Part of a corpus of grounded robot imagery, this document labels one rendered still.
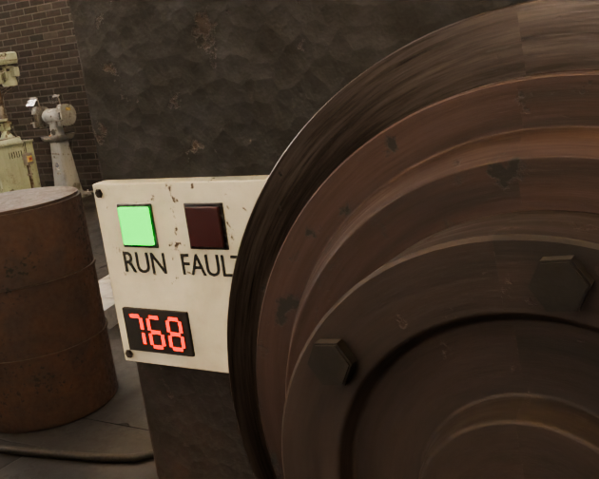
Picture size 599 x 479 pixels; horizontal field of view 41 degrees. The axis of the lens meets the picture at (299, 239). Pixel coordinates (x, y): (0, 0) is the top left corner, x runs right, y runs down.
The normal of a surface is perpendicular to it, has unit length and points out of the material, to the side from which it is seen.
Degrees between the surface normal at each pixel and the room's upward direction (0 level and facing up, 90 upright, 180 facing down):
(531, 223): 1
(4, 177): 90
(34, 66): 90
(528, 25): 90
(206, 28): 90
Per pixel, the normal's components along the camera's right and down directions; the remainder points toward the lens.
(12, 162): 0.85, 0.01
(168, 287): -0.51, 0.26
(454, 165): -0.53, -0.72
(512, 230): -0.17, -0.96
